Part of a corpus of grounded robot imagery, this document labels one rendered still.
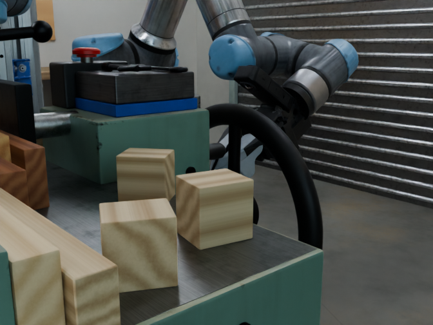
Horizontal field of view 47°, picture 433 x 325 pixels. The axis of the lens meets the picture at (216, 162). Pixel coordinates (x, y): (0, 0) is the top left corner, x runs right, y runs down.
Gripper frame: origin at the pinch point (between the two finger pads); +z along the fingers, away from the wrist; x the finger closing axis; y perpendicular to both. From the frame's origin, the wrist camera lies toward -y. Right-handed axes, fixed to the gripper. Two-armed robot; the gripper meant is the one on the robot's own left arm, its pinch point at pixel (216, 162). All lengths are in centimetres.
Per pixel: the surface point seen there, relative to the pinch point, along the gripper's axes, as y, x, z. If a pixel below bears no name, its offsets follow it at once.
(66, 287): -28, -39, 31
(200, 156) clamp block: -13.2, -15.7, 10.6
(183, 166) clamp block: -13.6, -15.7, 12.8
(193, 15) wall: 88, 322, -235
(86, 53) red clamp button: -26.6, -6.5, 12.1
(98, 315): -26, -40, 31
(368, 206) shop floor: 187, 111, -152
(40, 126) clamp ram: -24.3, -9.9, 21.4
